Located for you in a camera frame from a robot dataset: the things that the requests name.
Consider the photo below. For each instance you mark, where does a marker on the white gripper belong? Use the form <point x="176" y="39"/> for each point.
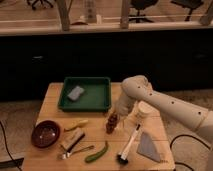
<point x="124" y="105"/>

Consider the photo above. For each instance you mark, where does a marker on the dark grape bunch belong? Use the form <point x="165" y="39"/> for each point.
<point x="111" y="123"/>

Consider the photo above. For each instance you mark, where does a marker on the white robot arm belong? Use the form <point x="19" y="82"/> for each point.
<point x="137" y="88"/>

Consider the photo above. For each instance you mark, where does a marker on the white cup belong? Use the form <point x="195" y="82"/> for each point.
<point x="144" y="110"/>

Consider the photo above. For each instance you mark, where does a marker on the green plastic tray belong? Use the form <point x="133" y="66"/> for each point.
<point x="95" y="98"/>

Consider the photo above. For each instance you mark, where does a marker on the grey sponge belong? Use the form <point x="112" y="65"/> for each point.
<point x="75" y="93"/>

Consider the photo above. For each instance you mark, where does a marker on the grey folded cloth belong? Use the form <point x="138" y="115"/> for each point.
<point x="147" y="148"/>

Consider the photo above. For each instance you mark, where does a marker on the metal fork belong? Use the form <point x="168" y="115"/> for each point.
<point x="66" y="155"/>

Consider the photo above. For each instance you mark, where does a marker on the yellow banana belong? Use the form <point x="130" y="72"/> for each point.
<point x="75" y="125"/>

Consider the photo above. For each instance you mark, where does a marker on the green cucumber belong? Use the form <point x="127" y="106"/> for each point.
<point x="97" y="155"/>

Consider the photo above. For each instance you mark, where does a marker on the wooden table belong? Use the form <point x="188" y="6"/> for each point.
<point x="47" y="159"/>

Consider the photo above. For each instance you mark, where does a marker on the dark red bowl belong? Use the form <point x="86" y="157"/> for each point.
<point x="45" y="134"/>

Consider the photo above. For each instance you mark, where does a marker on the white handled dish brush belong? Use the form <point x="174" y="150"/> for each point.
<point x="122" y="155"/>

